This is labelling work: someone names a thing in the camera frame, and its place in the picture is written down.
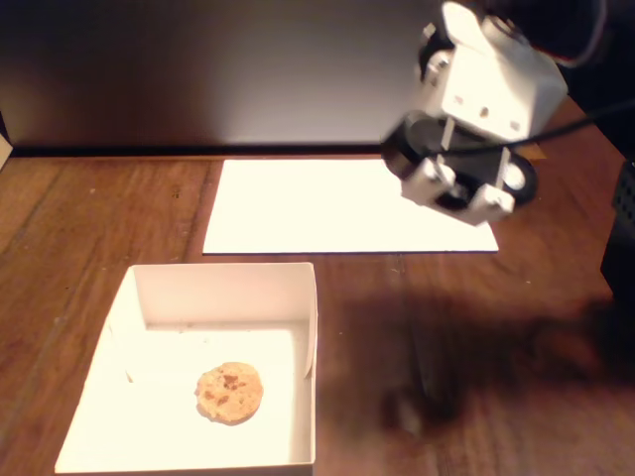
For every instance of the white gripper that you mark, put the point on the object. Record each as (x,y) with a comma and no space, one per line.
(458,171)

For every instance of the round mini cookie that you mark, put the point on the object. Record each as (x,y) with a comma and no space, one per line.
(229,392)

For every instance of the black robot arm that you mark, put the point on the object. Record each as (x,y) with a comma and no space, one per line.
(555,25)

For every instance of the black mesh box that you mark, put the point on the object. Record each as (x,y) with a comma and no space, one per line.
(622,223)

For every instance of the white cardboard box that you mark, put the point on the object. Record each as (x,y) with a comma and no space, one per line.
(149,421)

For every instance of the white paper sheet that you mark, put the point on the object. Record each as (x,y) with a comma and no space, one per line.
(297,208)

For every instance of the dark grey computer case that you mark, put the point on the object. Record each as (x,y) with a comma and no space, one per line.
(149,74)

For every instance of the white card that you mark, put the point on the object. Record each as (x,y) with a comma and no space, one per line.
(4,151)

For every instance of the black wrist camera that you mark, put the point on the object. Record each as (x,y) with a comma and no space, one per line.
(421,144)

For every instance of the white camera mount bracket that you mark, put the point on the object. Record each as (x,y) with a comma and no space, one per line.
(421,191)

